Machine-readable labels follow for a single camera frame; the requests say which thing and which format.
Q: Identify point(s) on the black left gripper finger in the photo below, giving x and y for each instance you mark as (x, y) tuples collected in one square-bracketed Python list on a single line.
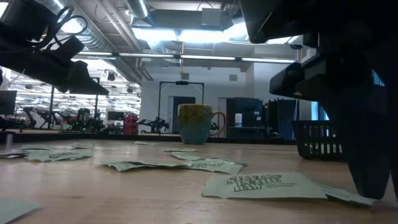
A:
[(77, 85)]

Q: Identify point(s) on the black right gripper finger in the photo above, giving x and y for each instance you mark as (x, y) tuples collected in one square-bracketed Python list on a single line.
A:
[(395, 149), (367, 149)]

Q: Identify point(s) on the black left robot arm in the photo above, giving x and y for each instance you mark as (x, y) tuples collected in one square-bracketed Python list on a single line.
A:
[(25, 15)]

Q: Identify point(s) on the black background robot arm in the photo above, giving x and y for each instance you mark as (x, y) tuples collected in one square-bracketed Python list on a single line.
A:
[(155, 124)]

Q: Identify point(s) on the red storage bins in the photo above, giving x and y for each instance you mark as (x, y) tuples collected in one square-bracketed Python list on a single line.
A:
[(132, 123)]

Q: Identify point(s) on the black pole stand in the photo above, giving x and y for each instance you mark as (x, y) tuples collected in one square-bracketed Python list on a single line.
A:
[(50, 105)]

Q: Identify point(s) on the background robot workstation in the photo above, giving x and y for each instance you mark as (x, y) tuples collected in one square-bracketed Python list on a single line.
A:
[(84, 119)]

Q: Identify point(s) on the black monitor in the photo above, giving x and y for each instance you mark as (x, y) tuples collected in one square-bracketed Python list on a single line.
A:
[(7, 102)]

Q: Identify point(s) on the black plastic slotted basket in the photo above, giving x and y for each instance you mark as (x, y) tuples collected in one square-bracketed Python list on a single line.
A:
[(311, 124)]

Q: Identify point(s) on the dark lockers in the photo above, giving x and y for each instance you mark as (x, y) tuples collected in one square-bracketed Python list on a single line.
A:
[(281, 115)]

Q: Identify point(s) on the dark door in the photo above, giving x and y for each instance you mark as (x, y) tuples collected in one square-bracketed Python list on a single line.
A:
[(183, 100)]

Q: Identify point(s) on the black cabinet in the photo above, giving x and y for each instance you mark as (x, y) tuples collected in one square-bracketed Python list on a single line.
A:
[(248, 115)]

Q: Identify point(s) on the green speckled ceramic mug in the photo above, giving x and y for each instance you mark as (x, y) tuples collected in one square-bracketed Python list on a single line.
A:
[(194, 124)]

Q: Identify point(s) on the white canister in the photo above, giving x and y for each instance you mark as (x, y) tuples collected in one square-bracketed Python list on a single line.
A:
[(238, 120)]

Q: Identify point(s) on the long ceiling light strip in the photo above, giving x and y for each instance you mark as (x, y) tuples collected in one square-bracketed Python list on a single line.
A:
[(205, 57)]

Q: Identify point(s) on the grey ventilation box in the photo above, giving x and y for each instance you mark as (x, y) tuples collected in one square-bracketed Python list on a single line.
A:
[(213, 17)]

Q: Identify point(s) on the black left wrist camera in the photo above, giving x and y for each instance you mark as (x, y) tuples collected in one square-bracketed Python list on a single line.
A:
[(66, 46)]

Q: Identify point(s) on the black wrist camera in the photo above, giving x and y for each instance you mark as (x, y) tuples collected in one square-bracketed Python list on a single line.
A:
[(292, 82), (66, 46)]

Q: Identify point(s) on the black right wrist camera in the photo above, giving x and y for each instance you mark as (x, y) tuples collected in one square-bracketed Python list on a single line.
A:
[(292, 82)]

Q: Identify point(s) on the silver ceiling duct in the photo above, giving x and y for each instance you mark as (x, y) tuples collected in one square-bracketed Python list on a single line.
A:
[(138, 7)]

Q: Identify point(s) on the black gantry frame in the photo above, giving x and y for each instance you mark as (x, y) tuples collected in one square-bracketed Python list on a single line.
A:
[(182, 82)]

